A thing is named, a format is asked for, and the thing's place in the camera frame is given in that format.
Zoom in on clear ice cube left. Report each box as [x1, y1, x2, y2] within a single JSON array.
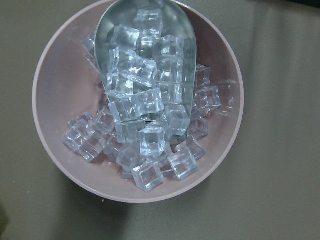
[[61, 119, 105, 163]]

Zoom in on clear ice cube right front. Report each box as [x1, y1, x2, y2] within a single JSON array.
[[168, 149, 199, 180]]

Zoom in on pink bowl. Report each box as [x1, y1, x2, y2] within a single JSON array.
[[32, 0, 245, 203]]

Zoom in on clear ice cube centre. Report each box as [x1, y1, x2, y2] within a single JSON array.
[[138, 126, 166, 156]]

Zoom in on metal ice scoop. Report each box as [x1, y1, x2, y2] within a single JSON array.
[[94, 0, 197, 143]]

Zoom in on clear ice cube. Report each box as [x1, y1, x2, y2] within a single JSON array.
[[168, 149, 199, 180], [131, 161, 165, 192], [138, 126, 166, 156], [61, 119, 105, 163]]

